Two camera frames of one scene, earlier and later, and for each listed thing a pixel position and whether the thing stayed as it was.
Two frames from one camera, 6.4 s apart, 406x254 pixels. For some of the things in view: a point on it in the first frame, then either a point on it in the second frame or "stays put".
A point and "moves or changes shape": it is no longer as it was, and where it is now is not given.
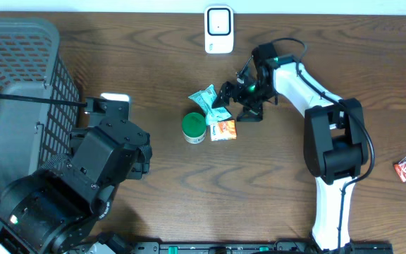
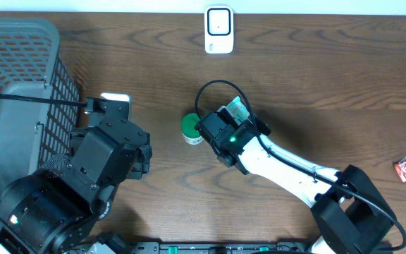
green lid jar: x=194 y=128 stays put
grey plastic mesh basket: x=20 y=58 stays put
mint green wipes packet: x=206 y=97 moves or changes shape
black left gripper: x=131 y=164 stays put
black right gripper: x=235 y=86 -> x=262 y=126
